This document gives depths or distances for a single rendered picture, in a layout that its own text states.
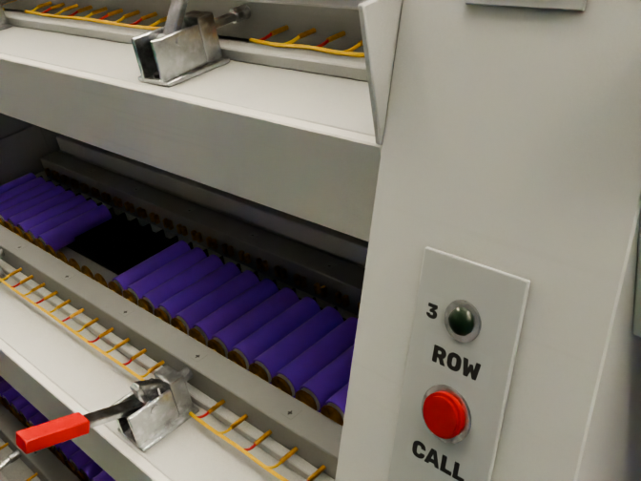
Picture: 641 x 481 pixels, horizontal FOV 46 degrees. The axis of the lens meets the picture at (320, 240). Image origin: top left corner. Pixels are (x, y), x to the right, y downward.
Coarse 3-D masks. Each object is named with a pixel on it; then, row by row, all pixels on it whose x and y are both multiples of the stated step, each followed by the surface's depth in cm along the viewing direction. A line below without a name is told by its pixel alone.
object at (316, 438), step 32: (32, 256) 59; (32, 288) 57; (64, 288) 55; (96, 288) 53; (64, 320) 53; (96, 320) 52; (128, 320) 49; (160, 320) 49; (160, 352) 47; (192, 352) 45; (192, 384) 45; (224, 384) 42; (256, 384) 42; (192, 416) 43; (256, 416) 41; (288, 416) 39; (320, 416) 39; (288, 448) 40; (320, 448) 37; (288, 480) 37
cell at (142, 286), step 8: (184, 256) 56; (192, 256) 56; (200, 256) 57; (168, 264) 56; (176, 264) 56; (184, 264) 56; (192, 264) 56; (152, 272) 55; (160, 272) 55; (168, 272) 55; (176, 272) 55; (144, 280) 54; (152, 280) 54; (160, 280) 55; (168, 280) 55; (128, 288) 54; (136, 288) 54; (144, 288) 54; (152, 288) 54; (136, 296) 54
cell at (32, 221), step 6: (72, 198) 69; (78, 198) 69; (84, 198) 69; (60, 204) 68; (66, 204) 68; (72, 204) 68; (78, 204) 69; (48, 210) 67; (54, 210) 68; (60, 210) 68; (66, 210) 68; (36, 216) 67; (42, 216) 67; (48, 216) 67; (54, 216) 67; (24, 222) 66; (30, 222) 66; (36, 222) 66; (24, 228) 66; (30, 228) 66
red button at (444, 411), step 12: (432, 396) 26; (444, 396) 25; (432, 408) 26; (444, 408) 25; (456, 408) 25; (432, 420) 26; (444, 420) 25; (456, 420) 25; (444, 432) 25; (456, 432) 25
